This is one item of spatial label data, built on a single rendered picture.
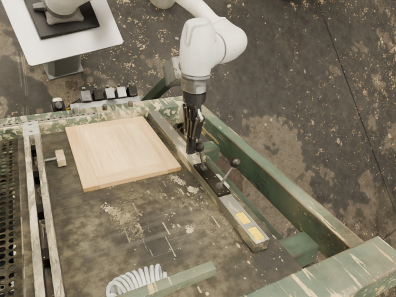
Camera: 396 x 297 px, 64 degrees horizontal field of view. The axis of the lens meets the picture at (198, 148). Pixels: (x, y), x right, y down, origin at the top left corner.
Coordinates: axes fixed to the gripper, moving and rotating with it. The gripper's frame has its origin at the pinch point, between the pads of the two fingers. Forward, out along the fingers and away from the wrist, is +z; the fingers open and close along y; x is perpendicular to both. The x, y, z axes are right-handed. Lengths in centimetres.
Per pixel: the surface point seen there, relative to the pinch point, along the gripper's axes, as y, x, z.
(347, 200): -68, 222, 151
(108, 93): -77, -12, 9
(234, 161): 12.8, 10.1, 1.4
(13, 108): -148, -62, 41
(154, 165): -12.6, -9.0, 14.9
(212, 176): 5.6, 6.7, 11.8
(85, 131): -51, -29, 15
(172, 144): -24.1, 3.5, 13.9
